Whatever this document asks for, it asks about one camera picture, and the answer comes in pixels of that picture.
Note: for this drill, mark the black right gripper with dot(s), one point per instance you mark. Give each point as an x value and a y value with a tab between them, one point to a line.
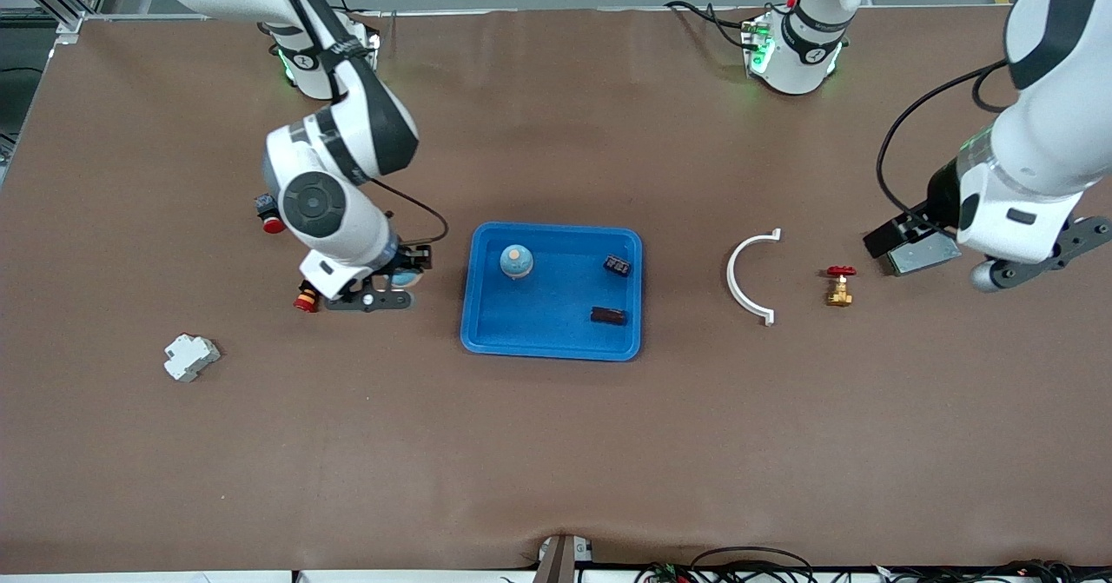
413	260

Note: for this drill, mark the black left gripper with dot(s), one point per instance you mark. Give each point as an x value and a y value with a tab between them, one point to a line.
940	194

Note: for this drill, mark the blue service bell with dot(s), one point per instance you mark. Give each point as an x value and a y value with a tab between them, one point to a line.
406	279
516	261

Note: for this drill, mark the dark brown small block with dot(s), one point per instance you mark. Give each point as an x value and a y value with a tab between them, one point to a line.
608	315

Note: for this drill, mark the small black connector block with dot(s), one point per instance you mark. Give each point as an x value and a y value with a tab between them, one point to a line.
618	265

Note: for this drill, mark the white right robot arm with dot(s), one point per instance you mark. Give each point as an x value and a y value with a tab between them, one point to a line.
347	218

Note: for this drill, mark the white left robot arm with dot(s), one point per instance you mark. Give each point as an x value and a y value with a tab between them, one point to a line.
1042	149

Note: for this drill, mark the blue plastic tray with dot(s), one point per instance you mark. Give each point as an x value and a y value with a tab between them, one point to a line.
556	331

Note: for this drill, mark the grey metal box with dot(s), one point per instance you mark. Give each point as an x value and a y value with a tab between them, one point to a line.
925	257

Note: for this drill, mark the brass valve red handwheel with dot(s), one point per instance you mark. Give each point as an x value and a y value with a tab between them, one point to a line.
839	292

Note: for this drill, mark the red mushroom button tan block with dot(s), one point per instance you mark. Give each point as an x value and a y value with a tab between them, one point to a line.
304	303

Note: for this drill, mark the red mushroom button black block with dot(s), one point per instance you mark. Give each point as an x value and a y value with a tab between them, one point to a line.
273	225

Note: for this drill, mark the white curved pipe clamp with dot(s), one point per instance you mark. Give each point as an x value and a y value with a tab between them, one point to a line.
731	277

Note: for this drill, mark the white circuit breaker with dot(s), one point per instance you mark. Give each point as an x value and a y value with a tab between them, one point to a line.
191	358

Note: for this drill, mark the brown table mat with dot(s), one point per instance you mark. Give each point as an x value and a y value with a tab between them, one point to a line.
556	444

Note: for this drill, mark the grey camera stand clamp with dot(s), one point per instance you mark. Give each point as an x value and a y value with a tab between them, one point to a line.
556	561

